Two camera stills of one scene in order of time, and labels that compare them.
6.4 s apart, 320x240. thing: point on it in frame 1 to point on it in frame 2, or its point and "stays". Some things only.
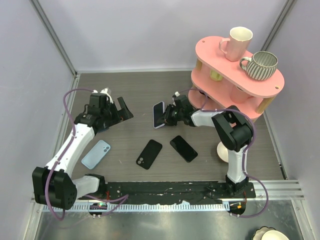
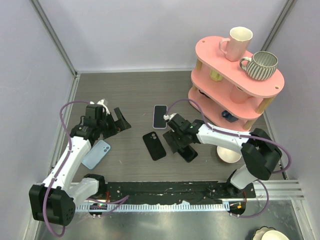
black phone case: x=149 y=154 to x=154 y=145
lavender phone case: x=158 y=111 stays
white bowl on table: x=222 y=152 stays
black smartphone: x=158 y=111 stays
